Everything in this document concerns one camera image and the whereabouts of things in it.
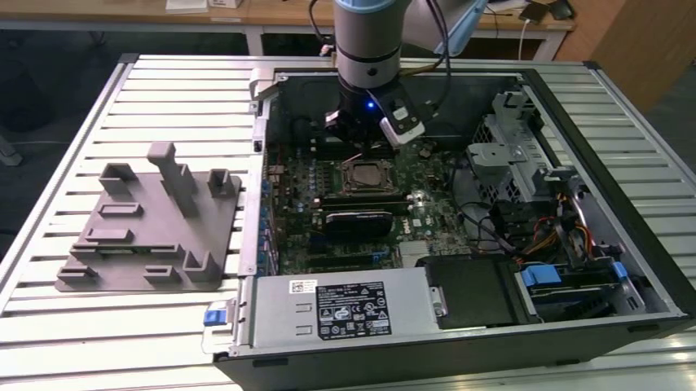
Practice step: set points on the black pouch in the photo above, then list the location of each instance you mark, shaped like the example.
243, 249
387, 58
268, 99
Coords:
562, 9

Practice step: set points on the wooden desk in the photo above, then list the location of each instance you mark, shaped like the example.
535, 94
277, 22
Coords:
137, 16

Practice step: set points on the blue disk carrier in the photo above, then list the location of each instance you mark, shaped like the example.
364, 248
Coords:
542, 277

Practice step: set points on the green motherboard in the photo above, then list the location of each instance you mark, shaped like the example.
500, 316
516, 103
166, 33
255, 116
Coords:
296, 191

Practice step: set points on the silver chipset heatsink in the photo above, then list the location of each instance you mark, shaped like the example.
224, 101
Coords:
416, 252

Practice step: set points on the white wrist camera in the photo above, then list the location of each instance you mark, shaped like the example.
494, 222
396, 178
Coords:
406, 128

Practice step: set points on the black graphics card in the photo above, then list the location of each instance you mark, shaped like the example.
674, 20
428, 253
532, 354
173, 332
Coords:
359, 228

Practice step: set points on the CPU socket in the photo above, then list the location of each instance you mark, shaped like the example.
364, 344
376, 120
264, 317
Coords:
343, 191

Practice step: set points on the metal drive cage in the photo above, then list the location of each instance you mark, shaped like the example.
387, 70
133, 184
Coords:
506, 134

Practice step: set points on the black open PC case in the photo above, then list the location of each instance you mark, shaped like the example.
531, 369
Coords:
435, 362

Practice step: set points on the wooden cabinet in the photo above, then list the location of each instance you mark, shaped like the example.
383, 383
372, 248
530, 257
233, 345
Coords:
642, 49

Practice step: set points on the silver power supply with label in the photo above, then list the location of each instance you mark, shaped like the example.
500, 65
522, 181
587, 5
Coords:
272, 309

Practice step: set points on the metal locking lever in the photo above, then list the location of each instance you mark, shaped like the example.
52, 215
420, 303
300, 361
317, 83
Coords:
359, 156

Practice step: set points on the CPU with silver top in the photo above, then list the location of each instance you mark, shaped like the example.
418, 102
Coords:
366, 175

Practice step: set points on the black expansion slot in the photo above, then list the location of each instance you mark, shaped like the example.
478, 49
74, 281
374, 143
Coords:
337, 263

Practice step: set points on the silver disk bay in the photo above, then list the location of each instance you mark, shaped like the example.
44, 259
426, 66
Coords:
637, 299

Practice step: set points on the grey plastic parts rack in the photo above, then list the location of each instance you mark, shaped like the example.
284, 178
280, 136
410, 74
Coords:
158, 228

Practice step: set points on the white paper sheet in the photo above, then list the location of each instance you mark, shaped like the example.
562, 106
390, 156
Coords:
186, 5

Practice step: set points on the blue case latch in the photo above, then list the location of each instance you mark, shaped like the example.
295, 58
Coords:
213, 318

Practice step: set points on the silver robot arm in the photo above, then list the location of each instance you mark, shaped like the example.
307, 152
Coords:
364, 49

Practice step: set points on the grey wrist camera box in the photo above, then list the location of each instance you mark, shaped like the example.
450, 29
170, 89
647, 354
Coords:
331, 120

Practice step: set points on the small white box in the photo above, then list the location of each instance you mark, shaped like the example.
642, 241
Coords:
227, 3

